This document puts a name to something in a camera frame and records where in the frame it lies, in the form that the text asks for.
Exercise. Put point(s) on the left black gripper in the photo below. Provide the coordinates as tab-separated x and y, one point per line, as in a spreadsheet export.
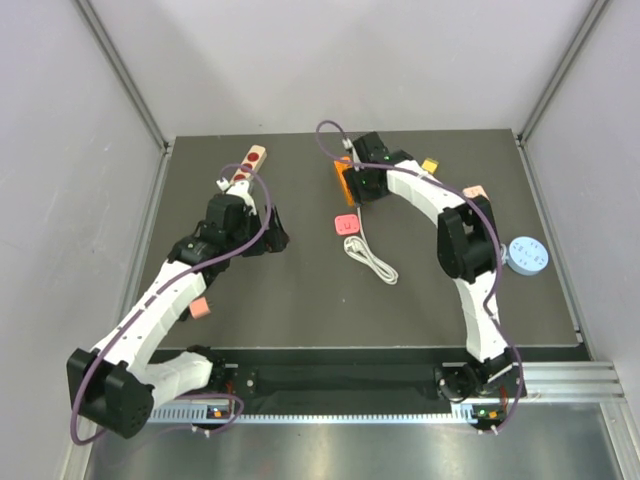
272	241

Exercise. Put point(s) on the orange power strip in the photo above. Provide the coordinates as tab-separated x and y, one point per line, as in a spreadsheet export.
345	175

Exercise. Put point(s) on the yellow cube charger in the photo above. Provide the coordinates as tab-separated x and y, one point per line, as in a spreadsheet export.
430	165

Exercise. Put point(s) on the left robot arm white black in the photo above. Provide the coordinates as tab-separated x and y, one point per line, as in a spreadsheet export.
115	384

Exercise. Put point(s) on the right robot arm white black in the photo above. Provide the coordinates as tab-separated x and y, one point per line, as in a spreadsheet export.
468	251

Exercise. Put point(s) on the pink square adapter plug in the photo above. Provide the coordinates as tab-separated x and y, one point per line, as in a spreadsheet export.
347	224

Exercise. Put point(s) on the salmon pink plug adapter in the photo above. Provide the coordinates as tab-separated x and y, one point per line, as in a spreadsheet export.
199	308

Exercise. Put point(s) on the beige red power strip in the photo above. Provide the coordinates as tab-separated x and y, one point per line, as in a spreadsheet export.
250	164

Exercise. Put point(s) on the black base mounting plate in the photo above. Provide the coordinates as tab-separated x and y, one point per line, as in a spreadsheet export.
431	382

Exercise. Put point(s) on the pink cube adapter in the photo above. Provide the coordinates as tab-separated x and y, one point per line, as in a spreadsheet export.
474	192

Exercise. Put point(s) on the blue round power socket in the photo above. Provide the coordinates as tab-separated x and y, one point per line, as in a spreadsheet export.
527	256

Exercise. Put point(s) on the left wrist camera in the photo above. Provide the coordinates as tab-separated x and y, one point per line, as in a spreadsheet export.
241	189

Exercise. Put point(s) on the grey slotted cable duct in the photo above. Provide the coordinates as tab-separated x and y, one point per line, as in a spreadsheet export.
211	413

